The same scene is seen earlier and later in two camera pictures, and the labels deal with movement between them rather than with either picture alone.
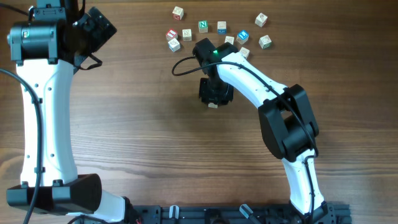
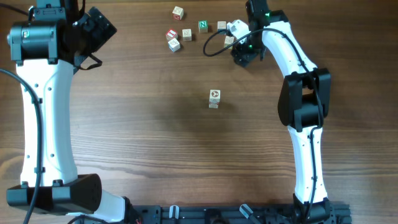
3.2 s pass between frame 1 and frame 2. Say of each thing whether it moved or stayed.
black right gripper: moved
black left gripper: stayed
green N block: stayed
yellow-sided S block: stayed
